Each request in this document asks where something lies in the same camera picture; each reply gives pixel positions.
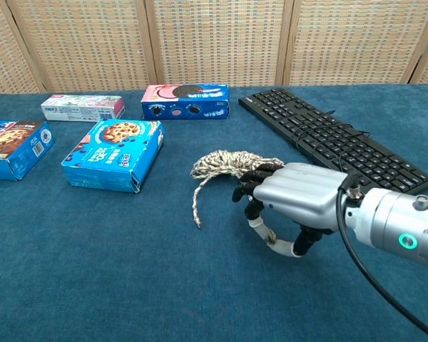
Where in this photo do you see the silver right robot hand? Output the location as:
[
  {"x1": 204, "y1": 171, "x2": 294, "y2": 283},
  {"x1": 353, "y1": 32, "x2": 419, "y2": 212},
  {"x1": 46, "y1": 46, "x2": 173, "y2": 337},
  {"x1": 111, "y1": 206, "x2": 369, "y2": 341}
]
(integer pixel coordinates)
[{"x1": 231, "y1": 162, "x2": 351, "y2": 258}]

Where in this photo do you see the beige speckled twisted rope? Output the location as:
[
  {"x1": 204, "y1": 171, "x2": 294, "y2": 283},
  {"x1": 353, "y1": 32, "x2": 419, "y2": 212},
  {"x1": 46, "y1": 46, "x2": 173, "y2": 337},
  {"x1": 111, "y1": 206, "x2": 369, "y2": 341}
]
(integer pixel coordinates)
[{"x1": 190, "y1": 149, "x2": 285, "y2": 247}]

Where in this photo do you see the black computer keyboard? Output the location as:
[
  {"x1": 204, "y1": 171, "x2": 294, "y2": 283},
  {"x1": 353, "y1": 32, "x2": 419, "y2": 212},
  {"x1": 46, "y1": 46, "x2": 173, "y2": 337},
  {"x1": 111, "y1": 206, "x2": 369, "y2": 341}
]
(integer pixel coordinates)
[{"x1": 238, "y1": 88, "x2": 428, "y2": 196}]

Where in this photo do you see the pink and blue Oreo box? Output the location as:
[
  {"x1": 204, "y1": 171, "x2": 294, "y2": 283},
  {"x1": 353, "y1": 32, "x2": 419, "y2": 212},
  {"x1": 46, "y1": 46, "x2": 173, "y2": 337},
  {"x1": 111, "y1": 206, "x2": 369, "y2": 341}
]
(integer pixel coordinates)
[{"x1": 140, "y1": 83, "x2": 231, "y2": 120}]

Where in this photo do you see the woven bamboo folding screen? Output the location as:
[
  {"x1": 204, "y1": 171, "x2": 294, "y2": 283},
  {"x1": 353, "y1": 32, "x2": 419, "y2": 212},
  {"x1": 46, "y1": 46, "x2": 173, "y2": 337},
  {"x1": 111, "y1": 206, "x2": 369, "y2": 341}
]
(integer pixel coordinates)
[{"x1": 0, "y1": 0, "x2": 428, "y2": 98}]

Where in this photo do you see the blue chocolate chip cookie box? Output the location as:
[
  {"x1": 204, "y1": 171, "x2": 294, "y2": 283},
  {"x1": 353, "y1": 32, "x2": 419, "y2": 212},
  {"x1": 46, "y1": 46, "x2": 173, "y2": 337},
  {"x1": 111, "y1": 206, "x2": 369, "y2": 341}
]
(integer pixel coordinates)
[{"x1": 61, "y1": 118, "x2": 166, "y2": 195}]

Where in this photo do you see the blue table cloth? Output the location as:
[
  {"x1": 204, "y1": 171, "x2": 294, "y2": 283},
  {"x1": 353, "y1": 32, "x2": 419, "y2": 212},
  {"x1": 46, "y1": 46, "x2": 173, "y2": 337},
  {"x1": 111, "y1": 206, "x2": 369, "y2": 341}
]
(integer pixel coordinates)
[{"x1": 0, "y1": 83, "x2": 428, "y2": 342}]

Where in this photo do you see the long white floral box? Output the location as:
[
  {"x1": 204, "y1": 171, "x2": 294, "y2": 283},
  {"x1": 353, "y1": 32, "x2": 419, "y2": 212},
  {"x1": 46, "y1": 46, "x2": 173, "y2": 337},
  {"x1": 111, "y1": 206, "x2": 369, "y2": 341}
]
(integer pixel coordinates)
[{"x1": 40, "y1": 94, "x2": 126, "y2": 123}]

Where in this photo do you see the blue and brown cookie box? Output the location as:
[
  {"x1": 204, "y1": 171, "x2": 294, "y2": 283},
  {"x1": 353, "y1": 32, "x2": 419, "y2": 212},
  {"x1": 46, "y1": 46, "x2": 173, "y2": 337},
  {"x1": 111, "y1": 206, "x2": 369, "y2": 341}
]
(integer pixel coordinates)
[{"x1": 0, "y1": 120, "x2": 56, "y2": 182}]

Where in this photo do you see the black keyboard USB cable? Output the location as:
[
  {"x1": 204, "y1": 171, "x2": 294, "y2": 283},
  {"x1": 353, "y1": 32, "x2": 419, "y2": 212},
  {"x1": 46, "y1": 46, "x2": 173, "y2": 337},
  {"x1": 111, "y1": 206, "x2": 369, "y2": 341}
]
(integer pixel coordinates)
[{"x1": 290, "y1": 110, "x2": 371, "y2": 174}]

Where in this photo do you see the black right hand cable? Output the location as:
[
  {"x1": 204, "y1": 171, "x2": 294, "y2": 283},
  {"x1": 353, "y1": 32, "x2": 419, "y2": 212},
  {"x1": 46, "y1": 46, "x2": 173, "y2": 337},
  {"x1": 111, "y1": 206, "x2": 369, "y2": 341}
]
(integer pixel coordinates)
[{"x1": 335, "y1": 170, "x2": 428, "y2": 341}]

